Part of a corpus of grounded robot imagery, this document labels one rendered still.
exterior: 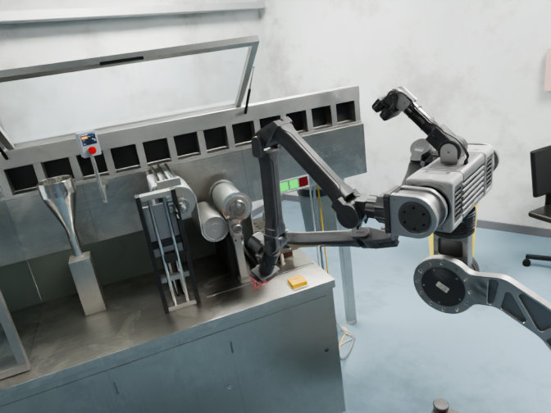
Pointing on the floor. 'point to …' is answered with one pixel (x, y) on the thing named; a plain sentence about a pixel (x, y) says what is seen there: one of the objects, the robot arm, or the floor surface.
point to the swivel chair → (539, 171)
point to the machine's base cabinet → (216, 370)
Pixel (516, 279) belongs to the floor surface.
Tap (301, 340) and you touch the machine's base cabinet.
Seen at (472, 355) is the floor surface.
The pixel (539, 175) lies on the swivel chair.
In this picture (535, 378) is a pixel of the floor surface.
